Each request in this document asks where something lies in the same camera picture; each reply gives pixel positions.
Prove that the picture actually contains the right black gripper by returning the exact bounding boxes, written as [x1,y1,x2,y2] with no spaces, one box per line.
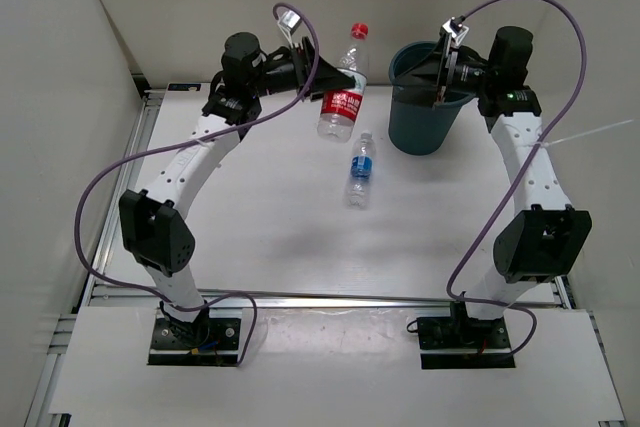
[393,33,498,110]

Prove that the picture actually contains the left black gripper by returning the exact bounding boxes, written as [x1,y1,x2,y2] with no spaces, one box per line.
[247,36,353,102]

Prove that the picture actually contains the red label plastic bottle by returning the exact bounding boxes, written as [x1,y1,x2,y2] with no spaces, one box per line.
[317,23,370,143]

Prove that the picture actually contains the blue label bottle white cap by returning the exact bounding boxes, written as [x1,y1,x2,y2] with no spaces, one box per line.
[345,131,376,209]

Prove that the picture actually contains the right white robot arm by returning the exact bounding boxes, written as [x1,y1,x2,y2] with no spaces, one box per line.
[394,20,592,347]

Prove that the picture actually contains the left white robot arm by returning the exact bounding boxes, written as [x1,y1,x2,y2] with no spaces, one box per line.
[119,32,366,347]

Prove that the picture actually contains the dark teal plastic bin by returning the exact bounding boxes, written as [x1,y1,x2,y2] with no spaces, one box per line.
[388,41,474,156]

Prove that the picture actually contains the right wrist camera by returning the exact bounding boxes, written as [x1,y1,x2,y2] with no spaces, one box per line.
[440,16,469,47]

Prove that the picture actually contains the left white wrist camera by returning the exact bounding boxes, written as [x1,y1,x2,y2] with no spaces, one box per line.
[277,9,302,47]

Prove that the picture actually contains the white cable tie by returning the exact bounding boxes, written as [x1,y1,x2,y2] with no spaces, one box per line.
[529,119,635,153]

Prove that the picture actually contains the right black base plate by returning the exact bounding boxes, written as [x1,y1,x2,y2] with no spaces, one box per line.
[406,301,515,370]

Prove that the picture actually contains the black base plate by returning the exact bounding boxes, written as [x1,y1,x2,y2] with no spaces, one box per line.
[406,301,515,370]
[147,308,242,367]

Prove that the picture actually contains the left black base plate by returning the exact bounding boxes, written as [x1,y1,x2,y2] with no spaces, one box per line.
[147,308,242,367]

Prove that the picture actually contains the aluminium frame rail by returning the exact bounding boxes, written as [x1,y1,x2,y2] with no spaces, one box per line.
[81,284,565,309]

